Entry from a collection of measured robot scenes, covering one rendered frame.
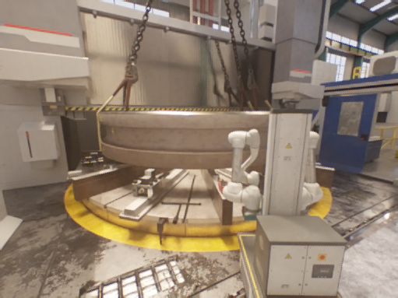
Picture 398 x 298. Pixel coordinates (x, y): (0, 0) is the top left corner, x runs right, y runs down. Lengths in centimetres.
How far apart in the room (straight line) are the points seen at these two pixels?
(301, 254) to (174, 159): 206
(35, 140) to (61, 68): 219
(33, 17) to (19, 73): 102
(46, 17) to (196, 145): 313
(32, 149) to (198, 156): 379
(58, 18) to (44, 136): 243
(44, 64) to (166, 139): 205
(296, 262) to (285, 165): 76
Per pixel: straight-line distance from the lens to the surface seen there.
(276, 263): 169
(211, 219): 270
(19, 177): 601
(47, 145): 531
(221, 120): 286
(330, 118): 734
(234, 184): 198
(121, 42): 575
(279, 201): 193
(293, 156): 182
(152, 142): 322
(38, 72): 369
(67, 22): 425
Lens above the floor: 175
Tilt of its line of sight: 11 degrees down
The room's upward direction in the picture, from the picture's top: straight up
